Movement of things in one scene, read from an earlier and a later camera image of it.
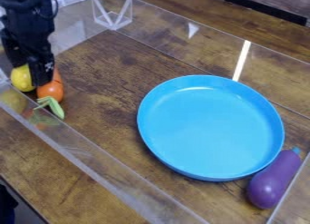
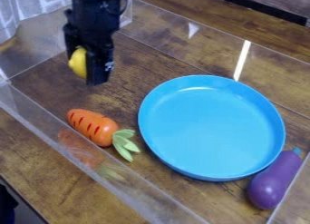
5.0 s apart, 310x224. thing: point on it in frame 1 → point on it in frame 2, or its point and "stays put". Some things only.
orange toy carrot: x=52 y=92 → x=102 y=131
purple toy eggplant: x=267 y=184 stays put
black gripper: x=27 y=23 → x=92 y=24
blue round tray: x=213 y=127 stays put
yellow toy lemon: x=21 y=79 → x=78 y=62
